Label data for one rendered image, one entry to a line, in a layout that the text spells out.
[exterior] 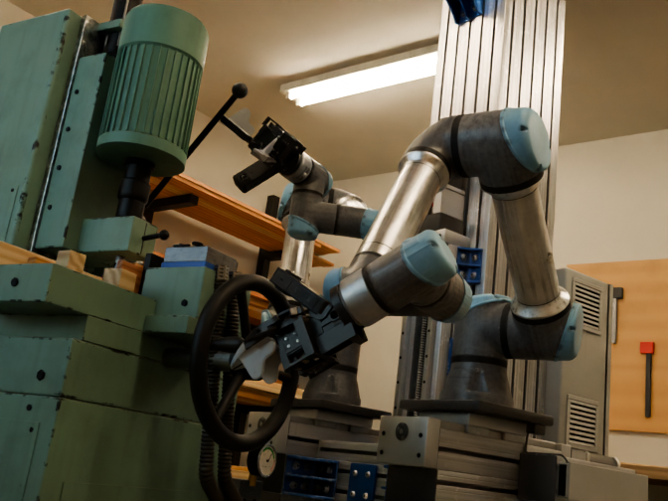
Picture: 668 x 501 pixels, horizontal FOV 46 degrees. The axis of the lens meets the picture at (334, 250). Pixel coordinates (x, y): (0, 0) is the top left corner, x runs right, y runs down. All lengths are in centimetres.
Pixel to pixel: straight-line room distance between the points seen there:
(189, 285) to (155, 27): 56
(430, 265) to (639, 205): 367
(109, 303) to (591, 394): 128
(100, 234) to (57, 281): 35
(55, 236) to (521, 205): 88
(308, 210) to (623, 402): 283
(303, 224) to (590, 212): 307
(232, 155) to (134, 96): 363
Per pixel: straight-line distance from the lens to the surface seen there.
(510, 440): 168
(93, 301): 131
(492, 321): 165
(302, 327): 110
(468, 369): 165
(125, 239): 154
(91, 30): 184
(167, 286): 140
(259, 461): 158
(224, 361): 134
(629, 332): 446
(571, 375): 208
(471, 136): 143
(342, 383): 201
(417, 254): 105
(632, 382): 441
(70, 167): 167
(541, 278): 156
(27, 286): 128
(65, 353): 129
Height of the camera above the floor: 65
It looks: 16 degrees up
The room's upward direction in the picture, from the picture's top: 7 degrees clockwise
